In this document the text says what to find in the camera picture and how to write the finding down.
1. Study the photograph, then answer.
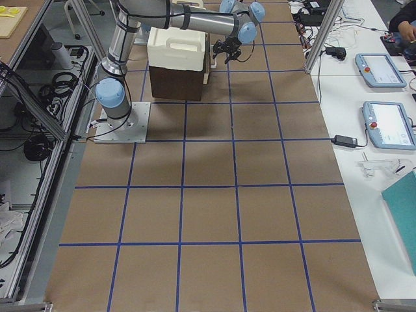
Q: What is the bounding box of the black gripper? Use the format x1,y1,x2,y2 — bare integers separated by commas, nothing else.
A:
213,37,241,64

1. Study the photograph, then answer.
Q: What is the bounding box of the white drawer handle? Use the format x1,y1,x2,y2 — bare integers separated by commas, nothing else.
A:
210,45,217,69

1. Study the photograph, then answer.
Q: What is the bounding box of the light wooden pull-out drawer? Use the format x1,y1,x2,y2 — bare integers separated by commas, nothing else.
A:
203,32,211,85

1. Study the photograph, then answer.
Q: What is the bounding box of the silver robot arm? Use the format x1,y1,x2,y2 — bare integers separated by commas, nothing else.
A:
95,1,266,135

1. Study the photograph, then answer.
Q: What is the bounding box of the dark wooden drawer cabinet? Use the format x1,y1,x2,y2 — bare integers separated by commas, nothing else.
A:
149,66,204,101

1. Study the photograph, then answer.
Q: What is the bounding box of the cream plastic tray lid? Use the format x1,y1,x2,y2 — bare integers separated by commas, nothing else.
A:
147,27,205,72

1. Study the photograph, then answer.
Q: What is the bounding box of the small black power brick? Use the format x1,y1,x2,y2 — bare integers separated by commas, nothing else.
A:
331,135,358,148

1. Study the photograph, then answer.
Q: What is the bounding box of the upper blue teach pendant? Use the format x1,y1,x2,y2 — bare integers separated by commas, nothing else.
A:
355,53,407,88

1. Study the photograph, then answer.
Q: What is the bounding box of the blue teach pendant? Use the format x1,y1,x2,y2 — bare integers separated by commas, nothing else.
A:
362,101,415,150
355,53,407,88

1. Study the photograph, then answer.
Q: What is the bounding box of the lower blue teach pendant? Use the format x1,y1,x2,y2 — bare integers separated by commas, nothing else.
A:
362,101,415,150

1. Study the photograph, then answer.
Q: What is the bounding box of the white crumpled cloth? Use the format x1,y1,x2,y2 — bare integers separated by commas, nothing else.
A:
0,179,24,248

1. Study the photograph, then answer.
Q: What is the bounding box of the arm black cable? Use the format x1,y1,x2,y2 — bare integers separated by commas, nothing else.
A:
237,44,255,64

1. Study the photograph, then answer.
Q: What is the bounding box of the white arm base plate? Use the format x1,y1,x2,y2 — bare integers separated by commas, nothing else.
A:
93,102,151,144

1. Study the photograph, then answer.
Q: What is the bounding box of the aluminium frame post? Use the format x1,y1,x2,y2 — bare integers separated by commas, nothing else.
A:
304,0,344,73

